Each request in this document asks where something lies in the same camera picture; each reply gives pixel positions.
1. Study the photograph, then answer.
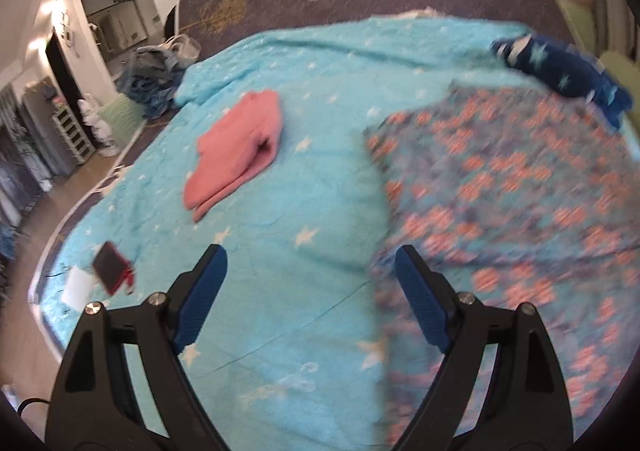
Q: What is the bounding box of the white shelf rack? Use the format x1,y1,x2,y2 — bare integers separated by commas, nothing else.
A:
52,104,96,165

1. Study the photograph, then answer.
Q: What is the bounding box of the white paper card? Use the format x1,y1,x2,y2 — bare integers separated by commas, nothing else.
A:
61,266,96,312

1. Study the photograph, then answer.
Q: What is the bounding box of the teal floral garment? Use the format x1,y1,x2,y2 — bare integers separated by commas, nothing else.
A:
363,87,639,442

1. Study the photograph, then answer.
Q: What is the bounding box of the pink folded garment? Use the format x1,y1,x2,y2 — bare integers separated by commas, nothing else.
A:
183,89,283,223

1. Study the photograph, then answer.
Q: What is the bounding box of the dark deer pattern mattress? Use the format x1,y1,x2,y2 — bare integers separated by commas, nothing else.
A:
34,0,573,364

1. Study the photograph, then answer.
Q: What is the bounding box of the green cushion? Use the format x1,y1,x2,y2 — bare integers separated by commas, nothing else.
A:
599,50,640,126
558,0,597,54

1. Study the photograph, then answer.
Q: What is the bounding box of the light blue star quilt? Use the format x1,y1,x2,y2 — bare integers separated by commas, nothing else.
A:
41,16,639,451

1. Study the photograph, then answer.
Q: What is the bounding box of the white rope bag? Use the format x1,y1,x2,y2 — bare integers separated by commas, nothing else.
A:
164,34,201,70

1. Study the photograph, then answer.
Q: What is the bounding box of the beige curtain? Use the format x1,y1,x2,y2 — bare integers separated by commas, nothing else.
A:
591,0,638,59

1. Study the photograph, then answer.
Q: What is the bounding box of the navy star fleece garment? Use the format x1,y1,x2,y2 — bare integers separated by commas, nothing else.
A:
490,33,634,130

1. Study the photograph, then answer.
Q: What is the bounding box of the white plush toy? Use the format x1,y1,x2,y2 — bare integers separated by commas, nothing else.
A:
77,95,120,158

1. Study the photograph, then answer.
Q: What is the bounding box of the red phone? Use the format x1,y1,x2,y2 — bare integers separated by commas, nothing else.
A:
92,241,134,296

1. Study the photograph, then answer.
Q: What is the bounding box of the blue denim clothes pile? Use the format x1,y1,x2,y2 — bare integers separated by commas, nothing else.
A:
115,46,184,120

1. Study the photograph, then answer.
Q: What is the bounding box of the light green pillow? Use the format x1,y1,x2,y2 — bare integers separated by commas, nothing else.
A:
98,94,144,149

